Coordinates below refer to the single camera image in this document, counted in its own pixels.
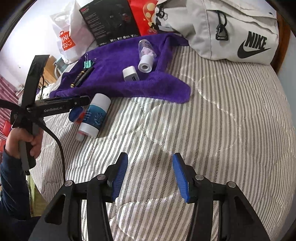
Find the purple towel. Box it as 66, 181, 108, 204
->
50, 33, 191, 103

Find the teal binder clip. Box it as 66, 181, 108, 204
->
84, 53, 97, 69

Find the black headset box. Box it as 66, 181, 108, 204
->
79, 0, 140, 46

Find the black cable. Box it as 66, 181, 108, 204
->
0, 99, 67, 183

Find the pink white tube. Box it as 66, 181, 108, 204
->
75, 108, 86, 142

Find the red paper shopping bag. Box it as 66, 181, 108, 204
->
128, 0, 158, 36

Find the clear pill bottle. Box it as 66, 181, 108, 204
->
138, 39, 157, 59

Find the brown wooden door frame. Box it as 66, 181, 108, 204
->
271, 12, 290, 74

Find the black gold tube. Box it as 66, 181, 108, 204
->
70, 68, 87, 88

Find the grey Nike waist bag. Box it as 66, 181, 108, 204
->
153, 1, 279, 65

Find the teal kettle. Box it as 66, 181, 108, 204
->
54, 58, 68, 74

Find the white charger cube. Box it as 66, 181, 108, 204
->
122, 66, 139, 81

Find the white blue bottle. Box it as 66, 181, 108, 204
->
79, 93, 111, 138

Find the white Miniso plastic bag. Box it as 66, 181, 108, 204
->
50, 1, 94, 64

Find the person's left hand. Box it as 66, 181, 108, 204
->
5, 128, 44, 159

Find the dark blue sleeve forearm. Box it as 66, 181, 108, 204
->
1, 152, 34, 240

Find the white tape roll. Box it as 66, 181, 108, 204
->
138, 54, 154, 73

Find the wooden bed headboard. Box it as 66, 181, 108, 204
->
38, 55, 59, 88

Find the blue lid vaseline jar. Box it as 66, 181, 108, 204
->
68, 106, 86, 124

